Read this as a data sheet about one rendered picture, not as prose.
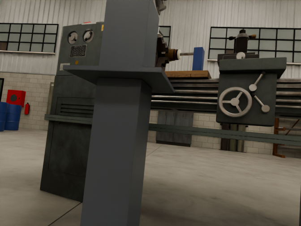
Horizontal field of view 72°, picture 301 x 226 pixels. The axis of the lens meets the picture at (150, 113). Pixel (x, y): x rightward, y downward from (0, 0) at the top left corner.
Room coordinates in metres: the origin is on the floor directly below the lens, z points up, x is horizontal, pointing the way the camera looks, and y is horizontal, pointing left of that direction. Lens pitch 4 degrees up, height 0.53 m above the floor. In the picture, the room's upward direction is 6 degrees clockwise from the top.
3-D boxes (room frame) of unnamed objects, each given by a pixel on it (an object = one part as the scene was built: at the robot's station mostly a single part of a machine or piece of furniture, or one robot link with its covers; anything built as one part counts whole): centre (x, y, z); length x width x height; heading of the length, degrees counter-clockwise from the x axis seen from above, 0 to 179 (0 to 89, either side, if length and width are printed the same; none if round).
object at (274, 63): (1.23, -0.57, 0.90); 0.53 x 0.30 x 0.06; 157
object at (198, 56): (1.39, -0.29, 1.00); 0.08 x 0.06 x 0.23; 157
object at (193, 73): (1.41, -0.25, 0.89); 0.36 x 0.30 x 0.04; 157
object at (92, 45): (1.66, 0.40, 1.06); 0.59 x 0.48 x 0.39; 67
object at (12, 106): (7.17, 4.84, 0.44); 0.59 x 0.59 x 0.88
